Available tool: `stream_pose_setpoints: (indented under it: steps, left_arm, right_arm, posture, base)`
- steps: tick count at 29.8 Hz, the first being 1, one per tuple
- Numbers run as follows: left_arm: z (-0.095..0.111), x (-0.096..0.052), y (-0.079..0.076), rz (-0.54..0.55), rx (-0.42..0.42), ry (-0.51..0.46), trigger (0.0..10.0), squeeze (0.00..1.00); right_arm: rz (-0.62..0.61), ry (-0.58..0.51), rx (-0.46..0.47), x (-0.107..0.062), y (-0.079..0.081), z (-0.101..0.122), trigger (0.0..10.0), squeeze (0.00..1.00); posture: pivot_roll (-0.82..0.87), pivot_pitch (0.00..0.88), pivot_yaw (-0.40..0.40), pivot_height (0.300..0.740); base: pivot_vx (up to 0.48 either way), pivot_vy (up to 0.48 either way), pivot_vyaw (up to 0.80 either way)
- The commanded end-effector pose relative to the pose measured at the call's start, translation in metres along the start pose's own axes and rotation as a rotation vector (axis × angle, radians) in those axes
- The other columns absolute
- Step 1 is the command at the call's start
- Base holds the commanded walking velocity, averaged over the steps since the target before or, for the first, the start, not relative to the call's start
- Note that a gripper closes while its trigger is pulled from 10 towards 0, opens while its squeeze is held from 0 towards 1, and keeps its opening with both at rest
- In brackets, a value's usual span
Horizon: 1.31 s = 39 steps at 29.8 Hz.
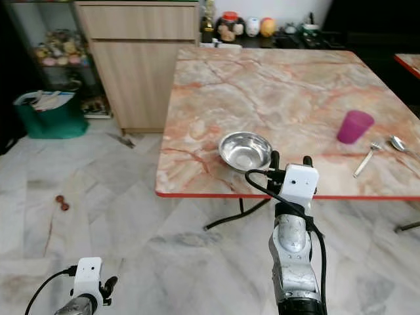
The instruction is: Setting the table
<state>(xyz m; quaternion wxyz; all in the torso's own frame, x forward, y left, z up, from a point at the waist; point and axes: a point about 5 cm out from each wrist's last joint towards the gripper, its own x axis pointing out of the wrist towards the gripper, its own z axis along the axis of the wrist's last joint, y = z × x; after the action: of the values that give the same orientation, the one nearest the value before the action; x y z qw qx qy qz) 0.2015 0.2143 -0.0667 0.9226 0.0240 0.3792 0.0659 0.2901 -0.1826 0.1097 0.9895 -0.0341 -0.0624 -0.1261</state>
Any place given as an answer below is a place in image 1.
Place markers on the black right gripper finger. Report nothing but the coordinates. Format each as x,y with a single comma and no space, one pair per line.
274,161
307,161

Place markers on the stainless steel bowl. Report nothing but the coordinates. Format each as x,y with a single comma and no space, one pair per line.
244,152

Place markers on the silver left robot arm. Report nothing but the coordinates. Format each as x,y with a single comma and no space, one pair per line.
77,307

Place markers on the purple plastic cup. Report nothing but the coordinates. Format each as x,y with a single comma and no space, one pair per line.
354,126

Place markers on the silver metal fork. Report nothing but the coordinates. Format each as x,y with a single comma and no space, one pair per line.
366,159

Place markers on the silver metal spoon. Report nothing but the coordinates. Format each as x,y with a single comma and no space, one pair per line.
398,143

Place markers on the small brown floor object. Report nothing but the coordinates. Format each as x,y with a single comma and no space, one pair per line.
63,203

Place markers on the small grey figure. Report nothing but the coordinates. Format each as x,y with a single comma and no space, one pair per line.
290,29

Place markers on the green white cup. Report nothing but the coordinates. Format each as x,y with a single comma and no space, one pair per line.
311,26

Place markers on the orange egg toy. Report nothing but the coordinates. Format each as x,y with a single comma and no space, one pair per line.
268,27

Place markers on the white egg toy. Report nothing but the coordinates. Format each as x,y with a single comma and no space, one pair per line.
252,27

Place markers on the jar with red lid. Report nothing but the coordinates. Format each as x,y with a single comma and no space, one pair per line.
230,23

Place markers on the white papers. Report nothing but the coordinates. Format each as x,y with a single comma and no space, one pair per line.
49,100

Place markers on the light wooden cabinet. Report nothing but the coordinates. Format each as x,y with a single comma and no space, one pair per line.
144,75

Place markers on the golden trophy figure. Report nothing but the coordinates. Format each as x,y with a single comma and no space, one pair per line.
209,16

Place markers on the black television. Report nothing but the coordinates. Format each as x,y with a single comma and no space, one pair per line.
374,14

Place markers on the glass display shelf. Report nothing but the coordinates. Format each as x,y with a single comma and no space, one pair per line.
62,79

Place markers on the small colourful figurines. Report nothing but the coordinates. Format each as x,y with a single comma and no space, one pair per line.
62,49

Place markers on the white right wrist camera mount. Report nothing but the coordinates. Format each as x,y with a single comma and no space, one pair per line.
300,184

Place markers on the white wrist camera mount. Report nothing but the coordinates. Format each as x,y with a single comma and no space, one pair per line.
87,274
300,184

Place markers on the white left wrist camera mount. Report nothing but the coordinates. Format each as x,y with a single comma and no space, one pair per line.
87,274

